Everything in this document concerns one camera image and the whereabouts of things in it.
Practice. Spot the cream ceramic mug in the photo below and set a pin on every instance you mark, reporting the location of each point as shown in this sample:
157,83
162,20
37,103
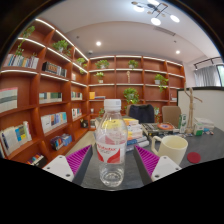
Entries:
172,146

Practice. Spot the white tissue box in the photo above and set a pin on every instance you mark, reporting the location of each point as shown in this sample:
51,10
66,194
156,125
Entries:
208,124

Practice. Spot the green and white carton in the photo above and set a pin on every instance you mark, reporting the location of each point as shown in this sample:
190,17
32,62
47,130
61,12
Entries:
182,123

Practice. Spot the stack of books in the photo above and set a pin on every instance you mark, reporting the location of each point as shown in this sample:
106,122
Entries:
135,134

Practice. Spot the wooden bookshelf wall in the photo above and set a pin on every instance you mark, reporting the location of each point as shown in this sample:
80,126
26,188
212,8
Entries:
50,91

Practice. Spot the trailing green potted plant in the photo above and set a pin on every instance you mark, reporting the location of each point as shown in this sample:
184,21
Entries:
131,95

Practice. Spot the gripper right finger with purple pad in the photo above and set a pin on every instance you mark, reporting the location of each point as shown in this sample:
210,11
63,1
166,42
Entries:
152,167

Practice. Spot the black book with orange disc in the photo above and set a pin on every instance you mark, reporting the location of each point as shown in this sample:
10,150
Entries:
156,129

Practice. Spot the clear plastic water bottle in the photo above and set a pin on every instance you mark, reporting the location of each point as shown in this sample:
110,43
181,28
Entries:
111,142

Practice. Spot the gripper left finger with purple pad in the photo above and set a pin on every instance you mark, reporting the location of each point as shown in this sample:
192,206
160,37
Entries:
72,167

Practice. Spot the wooden artist mannequin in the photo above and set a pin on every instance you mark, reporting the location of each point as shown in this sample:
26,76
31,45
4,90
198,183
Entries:
189,93

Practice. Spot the beige chair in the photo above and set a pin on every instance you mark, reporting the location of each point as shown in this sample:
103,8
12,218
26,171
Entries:
171,114

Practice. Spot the ceiling lamp with round lights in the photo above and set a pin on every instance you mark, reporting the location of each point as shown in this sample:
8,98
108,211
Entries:
156,9

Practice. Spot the red round coaster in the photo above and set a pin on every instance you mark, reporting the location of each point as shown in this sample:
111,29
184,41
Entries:
193,157

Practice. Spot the dark office chair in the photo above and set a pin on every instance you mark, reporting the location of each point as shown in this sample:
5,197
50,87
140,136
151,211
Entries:
143,113

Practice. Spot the grey window curtain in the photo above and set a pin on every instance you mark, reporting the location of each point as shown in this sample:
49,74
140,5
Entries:
207,77

